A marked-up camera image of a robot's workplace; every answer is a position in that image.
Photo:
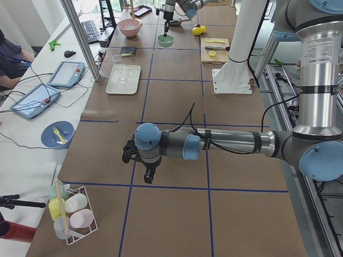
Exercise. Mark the black keyboard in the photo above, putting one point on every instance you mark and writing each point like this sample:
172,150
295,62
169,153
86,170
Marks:
91,31

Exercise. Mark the near teach pendant tablet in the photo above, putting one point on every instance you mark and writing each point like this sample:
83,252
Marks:
35,101

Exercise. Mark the far teach pendant tablet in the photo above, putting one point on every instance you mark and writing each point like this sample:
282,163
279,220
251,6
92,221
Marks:
67,74

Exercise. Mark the light green bowl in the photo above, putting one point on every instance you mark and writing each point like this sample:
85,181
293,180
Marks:
165,41

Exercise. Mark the white plastic cup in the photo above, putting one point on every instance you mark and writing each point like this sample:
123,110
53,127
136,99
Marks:
76,203

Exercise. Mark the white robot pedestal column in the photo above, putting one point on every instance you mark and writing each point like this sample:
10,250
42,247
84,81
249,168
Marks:
233,77

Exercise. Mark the steel knife handle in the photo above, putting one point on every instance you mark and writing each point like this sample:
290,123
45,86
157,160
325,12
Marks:
217,48

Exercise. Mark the yellow plastic fork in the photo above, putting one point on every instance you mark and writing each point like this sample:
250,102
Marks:
57,132

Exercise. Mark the blue bowl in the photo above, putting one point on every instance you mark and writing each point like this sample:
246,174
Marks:
51,140

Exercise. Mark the black tripod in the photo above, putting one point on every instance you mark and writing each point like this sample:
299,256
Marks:
10,201

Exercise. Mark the white wire cup rack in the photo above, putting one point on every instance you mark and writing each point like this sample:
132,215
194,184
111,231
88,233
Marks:
62,227

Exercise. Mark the yellow plastic knife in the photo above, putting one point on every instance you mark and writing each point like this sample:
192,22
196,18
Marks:
215,41

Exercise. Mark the wooden cutting board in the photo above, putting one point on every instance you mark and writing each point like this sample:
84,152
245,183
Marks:
220,58

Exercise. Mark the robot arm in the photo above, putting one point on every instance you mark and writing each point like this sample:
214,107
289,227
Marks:
314,145
189,8

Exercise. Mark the teach pendant tablet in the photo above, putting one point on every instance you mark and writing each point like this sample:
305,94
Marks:
35,101
67,74

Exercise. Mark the seated person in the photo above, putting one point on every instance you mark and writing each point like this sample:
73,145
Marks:
14,63

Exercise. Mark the wooden mug tree stand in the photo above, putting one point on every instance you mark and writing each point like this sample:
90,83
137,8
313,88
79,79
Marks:
128,9

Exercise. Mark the steel ice scoop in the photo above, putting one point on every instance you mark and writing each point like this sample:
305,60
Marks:
177,22

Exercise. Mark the black computer mouse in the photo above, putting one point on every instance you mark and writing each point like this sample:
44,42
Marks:
69,53

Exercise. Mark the green plastic cup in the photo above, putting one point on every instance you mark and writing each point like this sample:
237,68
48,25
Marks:
63,188

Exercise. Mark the green plastic clamp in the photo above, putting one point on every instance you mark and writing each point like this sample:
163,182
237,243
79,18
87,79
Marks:
53,44

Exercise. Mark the pink plastic cup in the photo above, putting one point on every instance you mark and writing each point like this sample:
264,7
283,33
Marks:
82,218

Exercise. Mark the yellow lemon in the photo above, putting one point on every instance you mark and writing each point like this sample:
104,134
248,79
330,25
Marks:
197,31
203,28

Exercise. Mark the pink bowl of ice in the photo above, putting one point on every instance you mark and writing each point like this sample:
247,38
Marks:
130,27

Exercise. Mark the red cylinder bottle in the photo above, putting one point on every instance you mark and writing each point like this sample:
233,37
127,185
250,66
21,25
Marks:
17,232

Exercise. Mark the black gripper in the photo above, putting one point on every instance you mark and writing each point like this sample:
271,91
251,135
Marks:
150,166
169,15

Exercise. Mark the lemon half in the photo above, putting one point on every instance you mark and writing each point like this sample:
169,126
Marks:
212,53

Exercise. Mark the aluminium frame post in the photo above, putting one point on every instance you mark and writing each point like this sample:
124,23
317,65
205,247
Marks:
81,37

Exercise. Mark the yellow plastic cup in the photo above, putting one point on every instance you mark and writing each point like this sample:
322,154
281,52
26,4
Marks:
54,209

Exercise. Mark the clear wine glass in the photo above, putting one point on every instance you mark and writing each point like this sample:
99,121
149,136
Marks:
119,66

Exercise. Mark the cream serving tray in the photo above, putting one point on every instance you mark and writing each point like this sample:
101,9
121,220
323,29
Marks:
132,73

